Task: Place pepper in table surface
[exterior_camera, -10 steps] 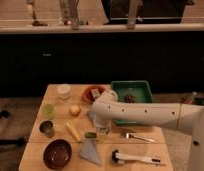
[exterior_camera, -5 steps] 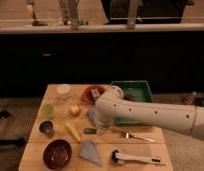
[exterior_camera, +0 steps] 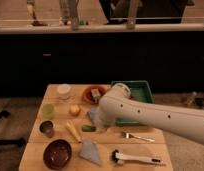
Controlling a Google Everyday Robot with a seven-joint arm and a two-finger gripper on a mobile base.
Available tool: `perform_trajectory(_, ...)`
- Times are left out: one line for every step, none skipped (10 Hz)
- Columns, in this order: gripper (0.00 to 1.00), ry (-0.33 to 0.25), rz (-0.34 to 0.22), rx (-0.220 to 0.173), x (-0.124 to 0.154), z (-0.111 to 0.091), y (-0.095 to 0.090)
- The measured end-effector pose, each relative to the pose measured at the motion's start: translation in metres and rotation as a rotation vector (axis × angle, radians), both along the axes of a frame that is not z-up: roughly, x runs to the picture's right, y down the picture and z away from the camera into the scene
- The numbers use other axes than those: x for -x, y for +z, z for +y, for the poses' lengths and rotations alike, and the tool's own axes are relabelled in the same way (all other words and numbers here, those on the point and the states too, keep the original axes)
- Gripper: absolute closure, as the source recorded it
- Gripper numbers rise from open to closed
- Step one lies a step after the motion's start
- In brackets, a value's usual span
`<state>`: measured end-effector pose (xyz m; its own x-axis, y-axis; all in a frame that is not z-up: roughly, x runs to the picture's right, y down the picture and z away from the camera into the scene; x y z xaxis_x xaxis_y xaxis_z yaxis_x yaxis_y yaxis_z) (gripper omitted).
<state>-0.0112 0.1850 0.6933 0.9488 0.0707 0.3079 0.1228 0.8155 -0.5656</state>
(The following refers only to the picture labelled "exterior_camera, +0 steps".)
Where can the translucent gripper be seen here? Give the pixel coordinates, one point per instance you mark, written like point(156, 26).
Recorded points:
point(102, 124)

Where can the green pepper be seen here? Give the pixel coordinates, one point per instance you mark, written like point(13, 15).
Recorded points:
point(88, 128)

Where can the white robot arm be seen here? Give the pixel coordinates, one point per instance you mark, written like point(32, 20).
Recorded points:
point(116, 103)

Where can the blue sponge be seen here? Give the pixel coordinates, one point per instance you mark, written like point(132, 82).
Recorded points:
point(92, 114)

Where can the grey blue cloth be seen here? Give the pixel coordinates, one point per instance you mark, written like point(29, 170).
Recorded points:
point(89, 151)

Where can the yellow apple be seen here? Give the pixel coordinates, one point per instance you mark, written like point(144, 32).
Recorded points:
point(74, 110)

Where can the red bowl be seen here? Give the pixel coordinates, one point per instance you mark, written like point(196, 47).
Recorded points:
point(87, 96)

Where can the small box in bowl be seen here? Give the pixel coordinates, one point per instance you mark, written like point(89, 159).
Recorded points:
point(96, 95)

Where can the green plastic tray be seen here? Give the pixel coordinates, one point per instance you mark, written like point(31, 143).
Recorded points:
point(140, 91)

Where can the clear plastic cup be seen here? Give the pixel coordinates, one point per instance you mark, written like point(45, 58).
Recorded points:
point(63, 91)

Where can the dark purple bowl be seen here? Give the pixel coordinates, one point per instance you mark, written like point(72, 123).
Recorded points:
point(57, 154)

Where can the metal cup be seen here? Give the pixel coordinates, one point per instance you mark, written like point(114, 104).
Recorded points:
point(47, 128)

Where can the white handled dish brush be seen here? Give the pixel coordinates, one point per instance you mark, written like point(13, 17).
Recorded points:
point(121, 158)

